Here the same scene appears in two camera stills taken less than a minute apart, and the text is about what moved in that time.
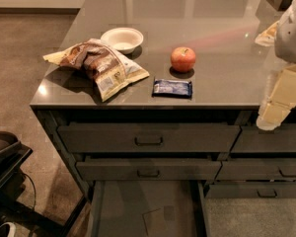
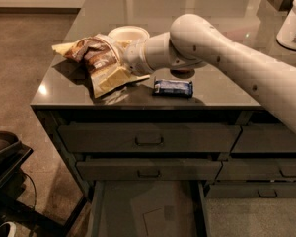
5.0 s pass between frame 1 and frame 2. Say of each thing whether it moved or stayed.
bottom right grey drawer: stayed
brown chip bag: moved
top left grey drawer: stayed
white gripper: moved
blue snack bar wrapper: stayed
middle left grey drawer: stayed
